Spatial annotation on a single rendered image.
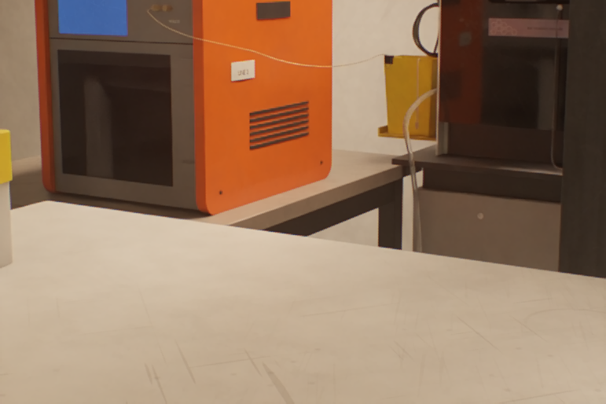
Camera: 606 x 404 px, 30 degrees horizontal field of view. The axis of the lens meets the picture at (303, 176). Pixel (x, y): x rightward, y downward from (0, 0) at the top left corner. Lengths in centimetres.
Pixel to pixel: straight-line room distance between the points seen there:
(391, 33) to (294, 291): 284
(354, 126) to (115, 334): 301
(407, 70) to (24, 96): 246
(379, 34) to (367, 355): 298
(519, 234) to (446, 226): 15
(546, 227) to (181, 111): 73
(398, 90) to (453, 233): 33
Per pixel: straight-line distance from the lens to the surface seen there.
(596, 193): 119
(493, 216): 218
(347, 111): 366
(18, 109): 455
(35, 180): 222
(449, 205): 221
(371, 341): 66
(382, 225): 242
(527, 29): 219
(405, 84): 232
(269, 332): 68
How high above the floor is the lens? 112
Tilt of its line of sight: 11 degrees down
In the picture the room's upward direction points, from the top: straight up
